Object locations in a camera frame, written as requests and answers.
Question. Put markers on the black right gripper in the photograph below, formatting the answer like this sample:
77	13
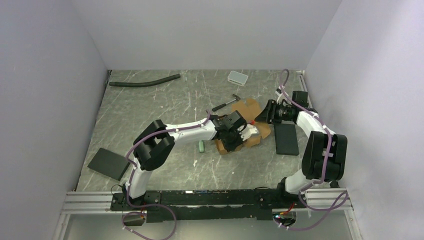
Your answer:
268	113

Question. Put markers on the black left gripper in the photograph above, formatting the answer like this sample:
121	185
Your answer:
231	148

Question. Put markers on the brown cardboard box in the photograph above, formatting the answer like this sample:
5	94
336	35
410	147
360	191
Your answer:
249	109

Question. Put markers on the green plastic tube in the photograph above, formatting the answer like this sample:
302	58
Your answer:
201	146

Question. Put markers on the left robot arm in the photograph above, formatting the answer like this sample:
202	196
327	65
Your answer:
153	146

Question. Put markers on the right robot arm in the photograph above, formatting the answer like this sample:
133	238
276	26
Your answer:
325	152

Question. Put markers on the small hammer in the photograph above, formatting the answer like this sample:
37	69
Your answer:
236	98

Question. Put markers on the black rectangular pad right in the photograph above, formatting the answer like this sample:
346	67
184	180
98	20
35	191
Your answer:
286	142

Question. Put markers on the black rectangular pad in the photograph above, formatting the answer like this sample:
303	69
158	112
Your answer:
286	142
109	164

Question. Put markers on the white plastic container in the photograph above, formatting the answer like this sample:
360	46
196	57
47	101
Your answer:
237	78

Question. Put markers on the black rectangular pad left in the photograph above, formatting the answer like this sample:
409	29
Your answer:
109	164

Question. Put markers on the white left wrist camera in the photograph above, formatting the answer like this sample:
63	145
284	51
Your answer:
248	130

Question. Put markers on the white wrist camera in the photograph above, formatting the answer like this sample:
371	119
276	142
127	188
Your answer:
248	130
280	96

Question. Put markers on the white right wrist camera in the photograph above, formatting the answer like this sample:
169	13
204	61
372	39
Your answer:
280	96

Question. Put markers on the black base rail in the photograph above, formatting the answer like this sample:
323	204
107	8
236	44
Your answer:
168	205

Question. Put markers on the aluminium frame rail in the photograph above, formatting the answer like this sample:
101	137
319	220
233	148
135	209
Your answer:
102	202

